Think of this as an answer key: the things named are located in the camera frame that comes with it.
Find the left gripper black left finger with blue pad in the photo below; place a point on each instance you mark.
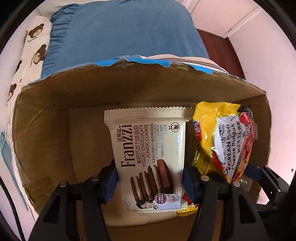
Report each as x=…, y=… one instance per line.
x=58, y=219

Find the yellow Korean cheese noodle pack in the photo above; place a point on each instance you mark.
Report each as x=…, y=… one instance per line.
x=222, y=142

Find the Franzzi chocolate cookie pack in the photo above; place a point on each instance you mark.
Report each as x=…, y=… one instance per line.
x=149, y=153

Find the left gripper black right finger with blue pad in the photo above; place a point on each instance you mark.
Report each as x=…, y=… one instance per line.
x=225, y=211

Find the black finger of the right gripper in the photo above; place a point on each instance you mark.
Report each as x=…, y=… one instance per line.
x=272, y=184

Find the light blue cushion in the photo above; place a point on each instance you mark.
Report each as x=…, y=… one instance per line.
x=6, y=152

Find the bear print pillow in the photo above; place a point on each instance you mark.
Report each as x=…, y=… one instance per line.
x=30, y=66

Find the blue pillow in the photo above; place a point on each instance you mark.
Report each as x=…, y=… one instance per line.
x=104, y=30

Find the cardboard snack box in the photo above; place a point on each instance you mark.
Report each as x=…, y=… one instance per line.
x=59, y=132

